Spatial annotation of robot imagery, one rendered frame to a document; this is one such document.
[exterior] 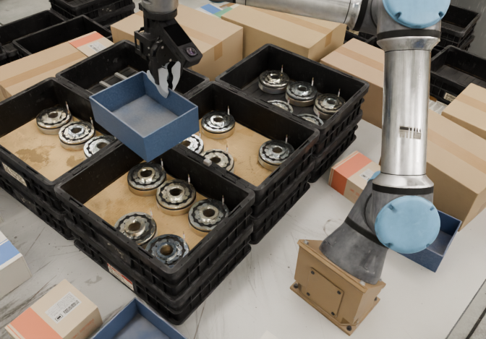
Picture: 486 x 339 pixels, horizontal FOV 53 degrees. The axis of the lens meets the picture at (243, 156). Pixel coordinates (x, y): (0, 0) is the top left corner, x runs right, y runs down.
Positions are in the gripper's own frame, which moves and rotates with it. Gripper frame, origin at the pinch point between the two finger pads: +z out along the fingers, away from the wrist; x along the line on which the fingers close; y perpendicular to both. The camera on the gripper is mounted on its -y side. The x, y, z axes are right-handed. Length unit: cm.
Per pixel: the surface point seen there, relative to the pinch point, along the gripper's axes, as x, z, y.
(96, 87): -11, 29, 54
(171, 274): 22.0, 21.4, -27.1
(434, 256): -37, 34, -60
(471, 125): -81, 21, -46
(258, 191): -7.9, 19.6, -23.5
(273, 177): -13.7, 18.7, -23.1
